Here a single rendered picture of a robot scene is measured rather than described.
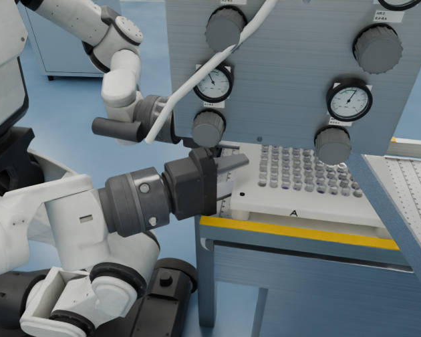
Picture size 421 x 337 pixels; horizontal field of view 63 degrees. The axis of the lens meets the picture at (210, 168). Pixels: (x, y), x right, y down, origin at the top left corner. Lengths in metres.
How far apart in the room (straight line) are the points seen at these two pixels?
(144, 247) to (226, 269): 0.35
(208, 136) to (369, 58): 0.15
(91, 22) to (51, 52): 2.34
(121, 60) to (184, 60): 0.51
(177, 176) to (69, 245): 0.16
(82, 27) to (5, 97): 0.27
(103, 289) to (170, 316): 0.44
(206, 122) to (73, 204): 0.22
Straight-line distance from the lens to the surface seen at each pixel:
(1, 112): 0.71
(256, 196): 0.50
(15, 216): 0.44
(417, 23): 0.33
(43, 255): 1.80
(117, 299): 0.89
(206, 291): 1.24
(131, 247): 0.87
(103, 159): 2.23
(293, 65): 0.32
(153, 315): 1.28
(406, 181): 0.73
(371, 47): 0.30
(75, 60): 3.17
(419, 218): 0.66
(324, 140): 0.34
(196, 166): 0.49
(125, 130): 0.65
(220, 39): 0.29
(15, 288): 1.27
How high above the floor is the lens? 1.31
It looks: 40 degrees down
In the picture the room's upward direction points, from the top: straight up
